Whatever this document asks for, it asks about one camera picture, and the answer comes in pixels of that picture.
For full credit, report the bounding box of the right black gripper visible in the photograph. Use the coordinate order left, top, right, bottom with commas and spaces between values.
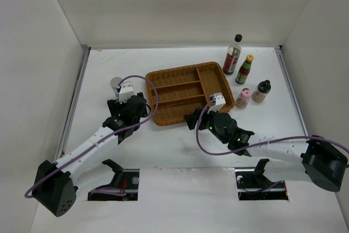
184, 104, 228, 144

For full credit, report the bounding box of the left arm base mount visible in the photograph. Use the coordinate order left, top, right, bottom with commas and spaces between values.
87, 159, 140, 201

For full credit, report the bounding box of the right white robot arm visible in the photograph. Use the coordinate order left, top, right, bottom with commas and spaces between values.
183, 108, 348, 192

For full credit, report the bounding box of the metal table rail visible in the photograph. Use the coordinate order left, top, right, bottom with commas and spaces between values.
54, 45, 91, 159
274, 46, 308, 135

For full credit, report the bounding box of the red sauce bottle green label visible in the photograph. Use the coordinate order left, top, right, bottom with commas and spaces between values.
235, 54, 254, 85

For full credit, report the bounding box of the black lid pepper shaker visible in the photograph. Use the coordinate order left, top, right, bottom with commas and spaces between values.
251, 80, 272, 103

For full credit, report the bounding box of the brown wicker divided basket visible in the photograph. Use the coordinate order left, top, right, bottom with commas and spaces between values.
146, 62, 235, 126

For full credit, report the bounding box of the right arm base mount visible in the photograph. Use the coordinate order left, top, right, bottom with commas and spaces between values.
235, 159, 288, 201

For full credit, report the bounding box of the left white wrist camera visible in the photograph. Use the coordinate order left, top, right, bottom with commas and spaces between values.
116, 81, 134, 104

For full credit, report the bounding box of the right metal table rail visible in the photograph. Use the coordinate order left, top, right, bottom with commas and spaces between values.
274, 46, 308, 135

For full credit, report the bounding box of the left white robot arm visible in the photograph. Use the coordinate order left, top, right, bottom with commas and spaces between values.
25, 92, 150, 217

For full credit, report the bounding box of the sago jar blue label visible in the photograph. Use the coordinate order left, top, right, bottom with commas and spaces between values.
110, 77, 122, 99

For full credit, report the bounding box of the pink lid spice shaker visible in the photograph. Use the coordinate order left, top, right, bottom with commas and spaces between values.
236, 88, 252, 109

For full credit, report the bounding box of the left metal table rail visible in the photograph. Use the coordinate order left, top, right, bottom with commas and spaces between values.
54, 45, 91, 159

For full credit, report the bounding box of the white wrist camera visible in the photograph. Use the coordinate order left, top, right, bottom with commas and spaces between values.
116, 81, 134, 104
207, 93, 226, 113

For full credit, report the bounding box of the tall dark vinegar bottle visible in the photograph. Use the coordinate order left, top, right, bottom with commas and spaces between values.
222, 34, 242, 75

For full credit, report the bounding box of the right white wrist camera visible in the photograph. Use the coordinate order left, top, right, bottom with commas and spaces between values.
207, 93, 226, 113

